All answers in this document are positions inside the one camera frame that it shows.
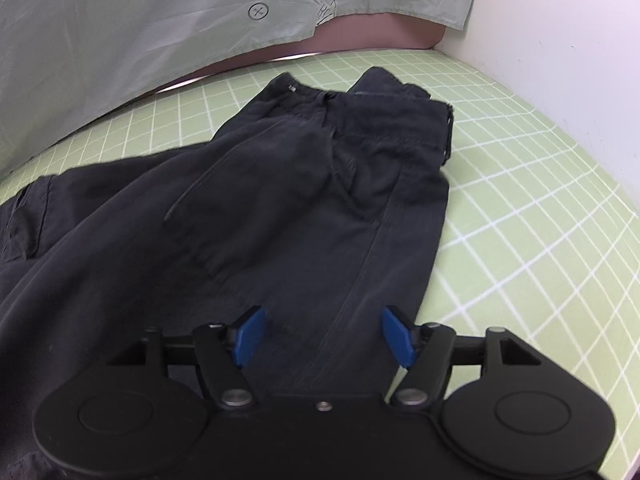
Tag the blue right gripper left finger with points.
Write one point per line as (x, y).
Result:
(221, 352)

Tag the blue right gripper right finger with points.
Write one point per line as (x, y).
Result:
(424, 352)

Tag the black trousers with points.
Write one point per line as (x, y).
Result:
(322, 207)

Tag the green grid cutting mat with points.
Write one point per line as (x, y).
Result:
(538, 238)

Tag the grey carrot print cloth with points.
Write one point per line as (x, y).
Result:
(66, 63)

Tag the white foam board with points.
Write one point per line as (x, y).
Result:
(577, 61)

